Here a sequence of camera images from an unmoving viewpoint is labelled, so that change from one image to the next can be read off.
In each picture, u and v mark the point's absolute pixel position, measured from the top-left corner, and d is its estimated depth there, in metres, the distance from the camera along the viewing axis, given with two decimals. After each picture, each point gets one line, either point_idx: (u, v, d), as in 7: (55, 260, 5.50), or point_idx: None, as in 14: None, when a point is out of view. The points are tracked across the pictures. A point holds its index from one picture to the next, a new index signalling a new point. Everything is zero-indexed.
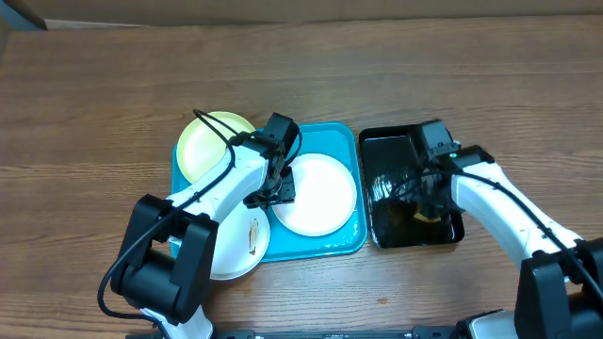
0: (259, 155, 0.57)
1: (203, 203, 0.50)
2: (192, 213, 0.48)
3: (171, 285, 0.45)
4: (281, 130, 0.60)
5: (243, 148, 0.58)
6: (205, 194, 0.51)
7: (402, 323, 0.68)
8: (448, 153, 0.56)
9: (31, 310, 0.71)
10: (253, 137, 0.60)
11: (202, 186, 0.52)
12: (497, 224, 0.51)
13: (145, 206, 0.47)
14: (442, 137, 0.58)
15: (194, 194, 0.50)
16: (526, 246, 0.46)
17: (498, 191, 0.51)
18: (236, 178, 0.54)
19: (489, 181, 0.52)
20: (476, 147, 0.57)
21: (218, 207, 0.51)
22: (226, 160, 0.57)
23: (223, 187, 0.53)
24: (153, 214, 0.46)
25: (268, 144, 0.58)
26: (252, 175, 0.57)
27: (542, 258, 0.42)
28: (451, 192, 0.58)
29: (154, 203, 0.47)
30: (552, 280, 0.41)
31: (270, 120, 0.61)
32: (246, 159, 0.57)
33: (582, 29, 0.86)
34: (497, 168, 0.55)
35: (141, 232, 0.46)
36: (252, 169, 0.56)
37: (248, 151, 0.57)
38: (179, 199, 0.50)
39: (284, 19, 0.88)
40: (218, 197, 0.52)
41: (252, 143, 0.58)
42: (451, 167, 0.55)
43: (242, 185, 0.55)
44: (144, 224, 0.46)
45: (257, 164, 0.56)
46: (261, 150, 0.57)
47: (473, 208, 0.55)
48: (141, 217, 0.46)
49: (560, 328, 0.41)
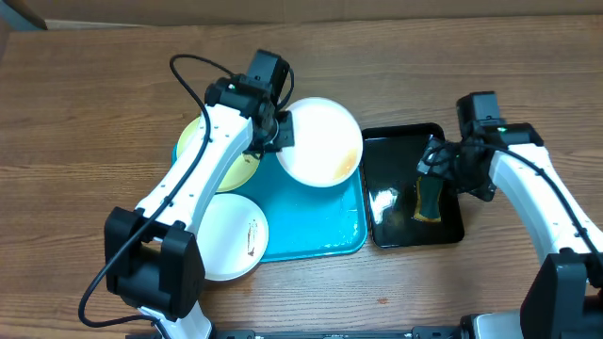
0: (239, 117, 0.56)
1: (177, 205, 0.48)
2: (169, 223, 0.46)
3: (163, 293, 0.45)
4: (267, 71, 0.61)
5: (221, 106, 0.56)
6: (180, 189, 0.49)
7: (403, 323, 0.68)
8: (496, 127, 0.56)
9: (31, 310, 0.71)
10: (233, 86, 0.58)
11: (174, 182, 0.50)
12: (529, 211, 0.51)
13: (116, 220, 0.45)
14: (492, 110, 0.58)
15: (164, 201, 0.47)
16: (554, 242, 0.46)
17: (540, 178, 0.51)
18: (213, 157, 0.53)
19: (533, 165, 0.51)
20: (528, 124, 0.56)
21: (194, 204, 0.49)
22: (200, 135, 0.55)
23: (199, 173, 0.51)
24: (126, 228, 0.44)
25: (253, 94, 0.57)
26: (234, 144, 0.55)
27: (569, 256, 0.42)
28: (490, 168, 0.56)
29: (122, 217, 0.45)
30: (573, 280, 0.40)
31: (253, 60, 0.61)
32: (222, 127, 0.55)
33: (581, 29, 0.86)
34: (545, 153, 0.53)
35: (120, 246, 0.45)
36: (230, 138, 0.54)
37: (224, 112, 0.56)
38: (150, 206, 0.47)
39: (284, 19, 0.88)
40: (193, 193, 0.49)
41: (233, 93, 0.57)
42: (498, 141, 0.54)
43: (222, 158, 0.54)
44: (120, 238, 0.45)
45: (236, 133, 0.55)
46: (245, 100, 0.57)
47: (508, 188, 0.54)
48: (115, 233, 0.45)
49: (565, 327, 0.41)
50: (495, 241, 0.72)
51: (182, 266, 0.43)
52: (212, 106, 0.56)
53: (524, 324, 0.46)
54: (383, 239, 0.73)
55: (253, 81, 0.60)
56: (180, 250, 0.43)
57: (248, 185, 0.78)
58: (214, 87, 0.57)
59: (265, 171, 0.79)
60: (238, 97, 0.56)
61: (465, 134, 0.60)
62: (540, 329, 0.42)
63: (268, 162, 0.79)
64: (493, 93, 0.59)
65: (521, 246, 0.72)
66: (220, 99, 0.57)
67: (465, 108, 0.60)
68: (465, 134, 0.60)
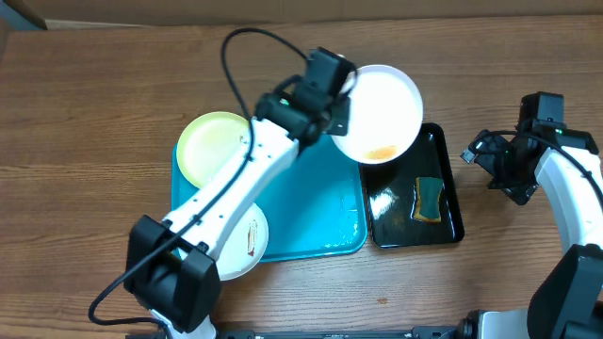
0: (285, 137, 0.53)
1: (205, 224, 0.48)
2: (193, 244, 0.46)
3: (174, 308, 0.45)
4: (325, 78, 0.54)
5: (269, 123, 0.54)
6: (211, 208, 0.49)
7: (402, 323, 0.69)
8: (553, 128, 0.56)
9: (31, 310, 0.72)
10: (285, 100, 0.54)
11: (207, 200, 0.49)
12: (563, 207, 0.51)
13: (144, 230, 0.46)
14: (555, 114, 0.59)
15: (193, 217, 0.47)
16: (583, 236, 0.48)
17: (585, 181, 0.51)
18: (251, 177, 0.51)
19: (581, 167, 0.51)
20: (587, 133, 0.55)
21: (222, 226, 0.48)
22: (242, 151, 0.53)
23: (234, 193, 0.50)
24: (154, 238, 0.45)
25: (305, 112, 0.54)
26: (274, 165, 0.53)
27: (595, 251, 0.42)
28: (538, 164, 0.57)
29: (152, 228, 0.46)
30: (593, 273, 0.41)
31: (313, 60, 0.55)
32: (268, 147, 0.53)
33: (582, 29, 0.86)
34: (597, 160, 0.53)
35: (144, 254, 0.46)
36: (272, 161, 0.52)
37: (273, 130, 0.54)
38: (178, 221, 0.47)
39: (284, 19, 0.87)
40: (223, 214, 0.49)
41: (284, 108, 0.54)
42: (552, 140, 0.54)
43: (261, 179, 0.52)
44: (145, 247, 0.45)
45: (279, 154, 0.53)
46: (296, 119, 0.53)
47: (548, 185, 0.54)
48: (141, 240, 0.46)
49: (574, 316, 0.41)
50: (495, 241, 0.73)
51: (197, 289, 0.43)
52: (261, 121, 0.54)
53: (529, 313, 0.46)
54: (383, 239, 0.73)
55: (308, 89, 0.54)
56: (198, 274, 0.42)
57: None
58: (266, 98, 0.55)
59: None
60: (290, 114, 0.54)
61: (522, 130, 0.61)
62: (545, 314, 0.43)
63: None
64: (561, 99, 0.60)
65: (521, 246, 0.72)
66: (270, 114, 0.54)
67: (529, 106, 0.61)
68: (523, 130, 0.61)
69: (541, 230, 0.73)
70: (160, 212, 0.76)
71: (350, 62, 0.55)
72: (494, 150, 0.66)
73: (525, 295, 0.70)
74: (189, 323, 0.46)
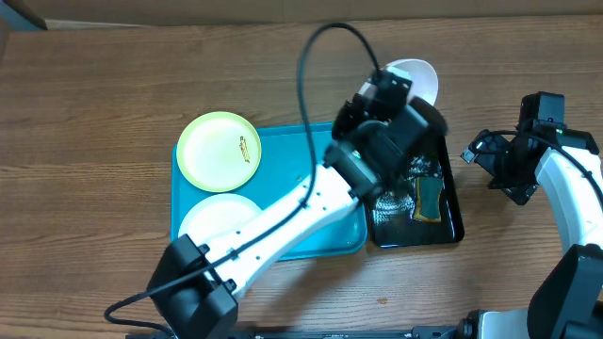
0: (347, 193, 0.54)
1: (240, 262, 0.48)
2: (222, 279, 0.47)
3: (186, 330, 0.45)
4: (409, 135, 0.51)
5: (335, 174, 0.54)
6: (251, 247, 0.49)
7: (403, 323, 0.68)
8: (554, 128, 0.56)
9: (31, 310, 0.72)
10: (357, 153, 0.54)
11: (251, 235, 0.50)
12: (563, 208, 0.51)
13: (181, 250, 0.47)
14: (555, 114, 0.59)
15: (230, 252, 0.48)
16: (584, 236, 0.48)
17: (585, 182, 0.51)
18: (299, 224, 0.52)
19: (581, 168, 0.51)
20: (587, 134, 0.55)
21: (256, 267, 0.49)
22: (298, 193, 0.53)
23: (278, 236, 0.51)
24: (188, 260, 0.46)
25: (374, 169, 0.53)
26: (325, 217, 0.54)
27: (595, 251, 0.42)
28: (538, 164, 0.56)
29: (188, 251, 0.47)
30: (593, 273, 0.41)
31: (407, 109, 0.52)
32: (324, 200, 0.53)
33: (582, 29, 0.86)
34: (598, 160, 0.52)
35: (173, 273, 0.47)
36: (324, 214, 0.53)
37: (334, 182, 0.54)
38: (216, 250, 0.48)
39: (284, 19, 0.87)
40: (260, 255, 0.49)
41: (354, 162, 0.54)
42: (553, 141, 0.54)
43: (309, 227, 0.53)
44: (177, 266, 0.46)
45: (334, 208, 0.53)
46: (365, 175, 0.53)
47: (548, 185, 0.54)
48: (176, 259, 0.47)
49: (574, 316, 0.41)
50: (495, 241, 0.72)
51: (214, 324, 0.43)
52: (327, 168, 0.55)
53: (528, 314, 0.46)
54: (383, 239, 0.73)
55: (383, 145, 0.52)
56: (220, 311, 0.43)
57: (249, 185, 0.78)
58: (340, 145, 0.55)
59: (265, 172, 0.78)
60: (359, 169, 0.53)
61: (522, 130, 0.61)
62: (545, 314, 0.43)
63: (285, 168, 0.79)
64: (562, 99, 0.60)
65: (521, 246, 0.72)
66: (339, 163, 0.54)
67: (529, 106, 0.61)
68: (523, 130, 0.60)
69: (541, 230, 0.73)
70: (159, 212, 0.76)
71: (437, 125, 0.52)
72: (494, 150, 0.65)
73: (525, 295, 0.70)
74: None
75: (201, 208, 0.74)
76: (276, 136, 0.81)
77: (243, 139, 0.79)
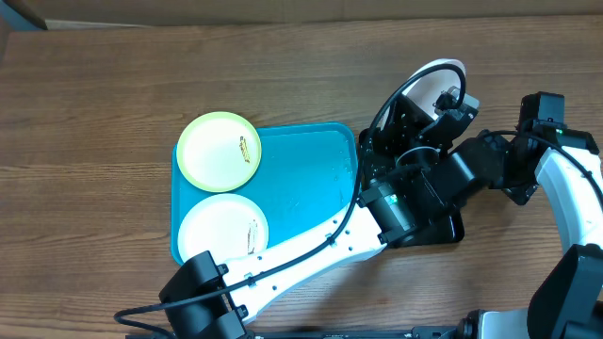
0: (377, 236, 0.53)
1: (255, 289, 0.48)
2: (236, 303, 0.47)
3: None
4: (451, 187, 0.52)
5: (369, 214, 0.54)
6: (269, 276, 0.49)
7: (403, 323, 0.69)
8: (554, 128, 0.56)
9: (31, 310, 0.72)
10: (395, 198, 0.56)
11: (271, 265, 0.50)
12: (563, 208, 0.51)
13: (199, 267, 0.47)
14: (555, 114, 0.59)
15: (247, 278, 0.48)
16: (584, 236, 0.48)
17: (585, 181, 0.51)
18: (321, 262, 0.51)
19: (581, 167, 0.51)
20: (587, 134, 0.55)
21: (270, 298, 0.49)
22: (327, 228, 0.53)
23: (300, 270, 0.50)
24: (205, 278, 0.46)
25: (409, 217, 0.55)
26: (349, 258, 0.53)
27: (595, 251, 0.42)
28: (538, 165, 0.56)
29: (207, 269, 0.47)
30: (594, 274, 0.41)
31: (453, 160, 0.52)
32: (352, 241, 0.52)
33: (582, 29, 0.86)
34: (597, 160, 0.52)
35: (189, 287, 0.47)
36: (349, 254, 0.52)
37: (366, 217, 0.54)
38: (234, 273, 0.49)
39: (284, 19, 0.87)
40: (277, 286, 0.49)
41: (390, 206, 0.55)
42: (553, 141, 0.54)
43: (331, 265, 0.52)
44: (194, 282, 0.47)
45: (360, 250, 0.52)
46: (399, 222, 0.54)
47: (548, 185, 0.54)
48: (194, 274, 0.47)
49: (573, 316, 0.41)
50: (495, 242, 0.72)
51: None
52: (362, 206, 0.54)
53: (528, 312, 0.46)
54: None
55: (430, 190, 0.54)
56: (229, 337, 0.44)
57: (249, 185, 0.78)
58: (379, 185, 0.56)
59: (266, 173, 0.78)
60: (394, 216, 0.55)
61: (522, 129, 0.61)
62: (545, 314, 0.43)
63: (285, 168, 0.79)
64: (562, 98, 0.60)
65: (522, 246, 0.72)
66: (374, 203, 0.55)
67: (529, 106, 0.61)
68: (522, 129, 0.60)
69: (541, 230, 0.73)
70: (159, 212, 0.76)
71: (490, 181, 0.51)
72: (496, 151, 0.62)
73: (524, 295, 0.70)
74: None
75: (201, 208, 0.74)
76: (276, 136, 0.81)
77: (243, 139, 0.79)
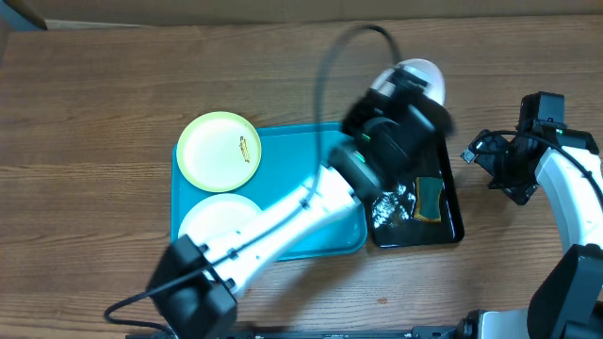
0: (348, 194, 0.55)
1: (239, 261, 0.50)
2: (222, 278, 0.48)
3: (183, 327, 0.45)
4: (413, 137, 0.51)
5: (338, 176, 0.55)
6: (251, 247, 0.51)
7: (402, 323, 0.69)
8: (554, 128, 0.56)
9: (31, 310, 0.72)
10: (358, 153, 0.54)
11: (250, 236, 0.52)
12: (563, 208, 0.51)
13: (181, 250, 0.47)
14: (555, 113, 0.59)
15: (230, 251, 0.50)
16: (583, 236, 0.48)
17: (585, 181, 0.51)
18: (299, 225, 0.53)
19: (581, 168, 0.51)
20: (586, 133, 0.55)
21: (256, 266, 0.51)
22: (299, 195, 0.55)
23: (279, 236, 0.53)
24: (188, 259, 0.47)
25: (377, 171, 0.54)
26: (324, 218, 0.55)
27: (596, 250, 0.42)
28: (538, 164, 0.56)
29: (188, 250, 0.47)
30: (594, 273, 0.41)
31: (410, 113, 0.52)
32: (322, 201, 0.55)
33: (582, 29, 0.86)
34: (597, 160, 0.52)
35: (172, 272, 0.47)
36: (322, 215, 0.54)
37: (335, 178, 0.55)
38: (215, 250, 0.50)
39: (284, 19, 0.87)
40: (259, 255, 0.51)
41: (358, 165, 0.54)
42: (554, 141, 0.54)
43: (308, 227, 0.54)
44: (177, 266, 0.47)
45: (334, 208, 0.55)
46: (366, 177, 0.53)
47: (548, 185, 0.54)
48: (176, 258, 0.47)
49: (574, 316, 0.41)
50: (495, 241, 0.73)
51: (211, 323, 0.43)
52: (329, 169, 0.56)
53: (529, 312, 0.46)
54: (384, 240, 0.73)
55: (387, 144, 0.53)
56: (220, 309, 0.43)
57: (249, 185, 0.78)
58: (342, 149, 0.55)
59: (265, 172, 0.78)
60: (362, 171, 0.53)
61: (522, 129, 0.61)
62: (546, 314, 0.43)
63: (285, 168, 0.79)
64: (562, 98, 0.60)
65: (521, 246, 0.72)
66: (342, 166, 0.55)
67: (529, 106, 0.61)
68: (522, 129, 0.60)
69: (541, 230, 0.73)
70: (159, 212, 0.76)
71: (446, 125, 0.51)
72: (494, 150, 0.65)
73: (525, 295, 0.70)
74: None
75: (202, 208, 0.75)
76: (276, 136, 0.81)
77: (243, 139, 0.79)
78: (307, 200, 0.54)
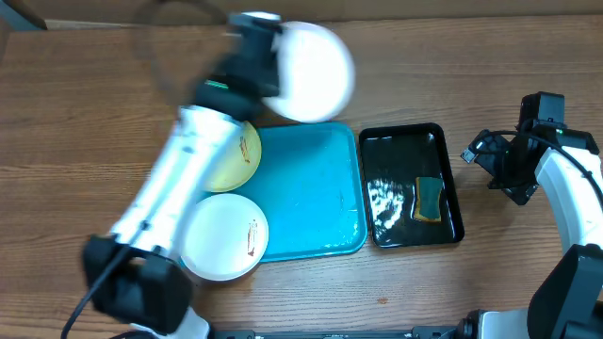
0: (224, 121, 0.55)
1: (155, 228, 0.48)
2: (146, 250, 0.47)
3: (145, 314, 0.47)
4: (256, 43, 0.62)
5: (206, 113, 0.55)
6: (157, 211, 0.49)
7: (402, 323, 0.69)
8: (554, 128, 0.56)
9: (31, 310, 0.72)
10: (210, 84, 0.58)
11: (151, 202, 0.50)
12: (563, 208, 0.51)
13: (94, 251, 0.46)
14: (555, 114, 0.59)
15: (140, 226, 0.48)
16: (583, 235, 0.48)
17: (585, 182, 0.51)
18: (194, 167, 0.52)
19: (581, 168, 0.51)
20: (587, 134, 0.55)
21: (175, 224, 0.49)
22: (180, 143, 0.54)
23: (182, 186, 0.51)
24: (104, 255, 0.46)
25: (236, 94, 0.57)
26: (221, 149, 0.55)
27: (596, 251, 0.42)
28: (538, 164, 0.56)
29: (101, 248, 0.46)
30: (594, 273, 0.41)
31: (249, 32, 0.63)
32: (203, 140, 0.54)
33: (582, 29, 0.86)
34: (598, 161, 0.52)
35: (97, 274, 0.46)
36: (211, 148, 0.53)
37: (210, 115, 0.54)
38: (125, 233, 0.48)
39: (284, 19, 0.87)
40: (171, 212, 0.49)
41: (221, 92, 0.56)
42: (553, 141, 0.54)
43: (209, 163, 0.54)
44: (97, 266, 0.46)
45: (218, 138, 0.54)
46: (241, 102, 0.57)
47: (548, 185, 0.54)
48: (92, 262, 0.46)
49: (574, 316, 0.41)
50: (495, 241, 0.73)
51: (160, 291, 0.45)
52: (192, 109, 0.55)
53: (529, 312, 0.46)
54: (383, 240, 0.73)
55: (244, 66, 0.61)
56: (156, 274, 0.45)
57: (250, 185, 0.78)
58: (210, 84, 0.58)
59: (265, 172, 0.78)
60: (229, 99, 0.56)
61: (522, 129, 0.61)
62: (546, 314, 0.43)
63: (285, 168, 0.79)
64: (562, 98, 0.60)
65: (521, 246, 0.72)
66: (208, 102, 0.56)
67: (529, 106, 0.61)
68: (522, 130, 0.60)
69: (541, 230, 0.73)
70: None
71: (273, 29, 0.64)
72: (494, 150, 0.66)
73: (525, 295, 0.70)
74: (166, 327, 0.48)
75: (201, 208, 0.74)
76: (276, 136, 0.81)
77: None
78: (189, 143, 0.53)
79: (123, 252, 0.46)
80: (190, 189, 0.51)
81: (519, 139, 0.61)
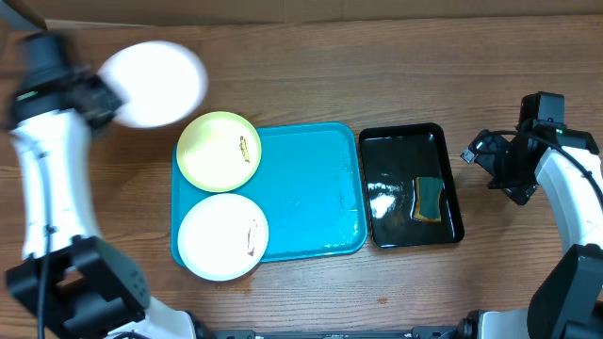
0: (55, 116, 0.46)
1: (60, 226, 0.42)
2: (64, 246, 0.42)
3: (111, 303, 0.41)
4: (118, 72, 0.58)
5: (38, 117, 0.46)
6: (53, 214, 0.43)
7: (402, 323, 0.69)
8: (554, 128, 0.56)
9: None
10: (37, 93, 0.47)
11: (40, 213, 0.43)
12: (563, 207, 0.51)
13: (15, 283, 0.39)
14: (555, 114, 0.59)
15: (47, 232, 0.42)
16: (583, 235, 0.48)
17: (585, 182, 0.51)
18: (61, 161, 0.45)
19: (581, 168, 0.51)
20: (587, 134, 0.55)
21: (78, 214, 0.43)
22: (31, 154, 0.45)
23: (61, 181, 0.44)
24: (24, 282, 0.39)
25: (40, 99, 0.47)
26: (76, 134, 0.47)
27: (596, 250, 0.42)
28: (538, 164, 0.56)
29: (19, 276, 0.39)
30: (593, 273, 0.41)
31: (34, 42, 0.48)
32: (48, 138, 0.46)
33: (582, 29, 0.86)
34: (598, 161, 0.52)
35: (34, 301, 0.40)
36: (63, 140, 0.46)
37: (39, 118, 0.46)
38: (36, 247, 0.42)
39: (283, 19, 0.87)
40: (66, 206, 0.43)
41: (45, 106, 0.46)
42: (553, 141, 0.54)
43: (73, 155, 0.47)
44: (28, 296, 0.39)
45: (65, 127, 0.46)
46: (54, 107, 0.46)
47: (549, 185, 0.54)
48: (23, 295, 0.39)
49: (574, 315, 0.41)
50: (495, 241, 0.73)
51: (105, 272, 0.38)
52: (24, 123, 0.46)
53: (529, 313, 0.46)
54: (383, 240, 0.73)
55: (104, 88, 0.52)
56: (90, 261, 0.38)
57: (249, 185, 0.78)
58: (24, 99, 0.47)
59: (265, 172, 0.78)
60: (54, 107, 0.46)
61: (522, 129, 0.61)
62: (546, 314, 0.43)
63: (285, 168, 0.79)
64: (562, 98, 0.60)
65: (521, 246, 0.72)
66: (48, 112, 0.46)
67: (529, 106, 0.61)
68: (522, 129, 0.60)
69: (541, 230, 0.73)
70: (159, 212, 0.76)
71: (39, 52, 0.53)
72: (494, 150, 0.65)
73: (524, 295, 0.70)
74: (138, 305, 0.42)
75: (201, 208, 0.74)
76: (276, 136, 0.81)
77: (244, 139, 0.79)
78: (37, 150, 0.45)
79: (45, 265, 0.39)
80: (71, 180, 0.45)
81: (519, 139, 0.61)
